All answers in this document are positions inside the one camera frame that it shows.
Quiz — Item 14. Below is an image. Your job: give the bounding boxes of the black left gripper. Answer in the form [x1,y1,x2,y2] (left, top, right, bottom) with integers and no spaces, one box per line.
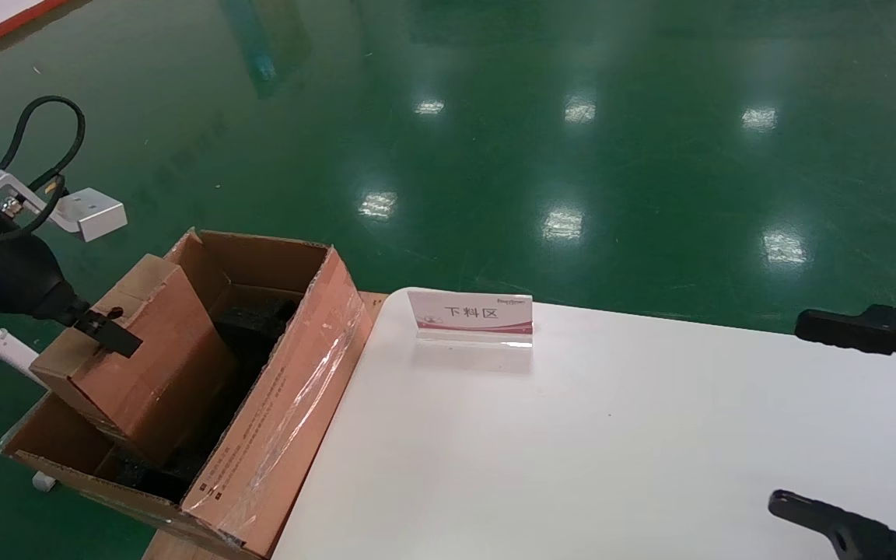
[0,229,143,359]

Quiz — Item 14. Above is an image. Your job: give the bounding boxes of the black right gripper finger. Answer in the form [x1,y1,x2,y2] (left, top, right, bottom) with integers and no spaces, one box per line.
[768,490,896,560]
[796,305,896,386]

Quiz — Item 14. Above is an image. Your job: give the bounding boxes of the small cardboard box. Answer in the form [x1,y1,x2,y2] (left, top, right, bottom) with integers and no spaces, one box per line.
[30,253,239,467]

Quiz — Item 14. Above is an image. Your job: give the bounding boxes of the large open cardboard box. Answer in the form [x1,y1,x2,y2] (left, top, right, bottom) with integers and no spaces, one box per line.
[0,227,375,560]

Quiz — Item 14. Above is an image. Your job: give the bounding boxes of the black foam insert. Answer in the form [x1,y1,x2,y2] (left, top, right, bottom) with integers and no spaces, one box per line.
[98,294,303,502]

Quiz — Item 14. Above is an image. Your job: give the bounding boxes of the white acrylic sign placard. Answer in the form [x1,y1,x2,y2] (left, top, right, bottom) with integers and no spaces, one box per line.
[407,289,534,348]

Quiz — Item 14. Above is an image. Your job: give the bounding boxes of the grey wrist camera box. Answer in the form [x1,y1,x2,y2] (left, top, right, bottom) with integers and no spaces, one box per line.
[55,188,128,242]

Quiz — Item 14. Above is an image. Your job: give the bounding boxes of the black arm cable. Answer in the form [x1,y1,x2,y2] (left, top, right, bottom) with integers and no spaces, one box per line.
[0,96,87,246]

